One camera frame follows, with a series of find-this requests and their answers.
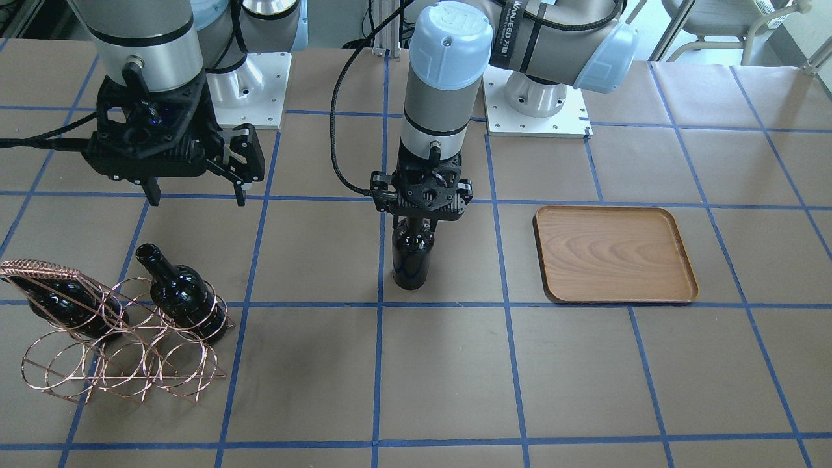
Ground aluminium frame post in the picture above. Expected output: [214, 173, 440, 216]
[370, 0, 404, 58]

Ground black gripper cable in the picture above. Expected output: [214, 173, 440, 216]
[330, 0, 417, 199]

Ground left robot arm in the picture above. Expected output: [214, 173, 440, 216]
[369, 1, 638, 221]

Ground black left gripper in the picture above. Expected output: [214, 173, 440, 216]
[370, 146, 473, 221]

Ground wooden tray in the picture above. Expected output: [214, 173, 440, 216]
[533, 205, 699, 304]

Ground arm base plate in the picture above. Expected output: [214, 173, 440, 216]
[207, 51, 293, 130]
[482, 66, 593, 138]

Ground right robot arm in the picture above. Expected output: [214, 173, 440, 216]
[70, 1, 308, 205]

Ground black wine bottle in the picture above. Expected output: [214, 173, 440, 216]
[13, 278, 129, 339]
[136, 243, 229, 344]
[392, 216, 435, 290]

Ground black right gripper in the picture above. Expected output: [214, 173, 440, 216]
[81, 78, 265, 207]

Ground copper wire bottle basket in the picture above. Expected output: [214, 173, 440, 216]
[2, 259, 227, 405]

